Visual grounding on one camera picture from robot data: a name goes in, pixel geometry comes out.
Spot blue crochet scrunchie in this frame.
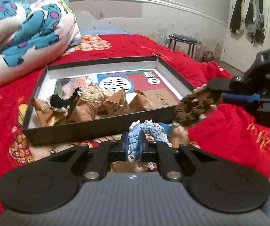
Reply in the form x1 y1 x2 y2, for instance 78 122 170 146
127 119 172 163

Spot brown crochet scrunchie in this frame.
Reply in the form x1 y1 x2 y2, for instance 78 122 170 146
174 84 222 127

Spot brown triangular snack packet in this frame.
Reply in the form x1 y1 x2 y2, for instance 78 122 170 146
100 89 128 116
68 97 96 122
31 98 67 127
126 90 155 114

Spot cream crochet scrunchie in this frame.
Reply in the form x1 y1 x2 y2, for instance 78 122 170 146
78 85 115 107

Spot black lace scrunchie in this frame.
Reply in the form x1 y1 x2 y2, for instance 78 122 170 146
41 87 80 116

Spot blue binder clip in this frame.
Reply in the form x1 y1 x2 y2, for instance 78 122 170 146
163 122 179 135

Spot white door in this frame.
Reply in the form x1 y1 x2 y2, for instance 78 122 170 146
221 0 270 72

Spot patterned ball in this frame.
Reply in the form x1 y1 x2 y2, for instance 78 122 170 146
201 51 215 62

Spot dark clothes hanging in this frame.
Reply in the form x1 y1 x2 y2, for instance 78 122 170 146
229 0 265 44

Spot blue round stool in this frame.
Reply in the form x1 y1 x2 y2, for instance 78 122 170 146
168 34 198 58

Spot black shallow box tray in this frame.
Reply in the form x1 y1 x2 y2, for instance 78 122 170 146
22 57 194 146

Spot monster cartoon white comforter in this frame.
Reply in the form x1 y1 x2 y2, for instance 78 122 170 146
0 0 81 86

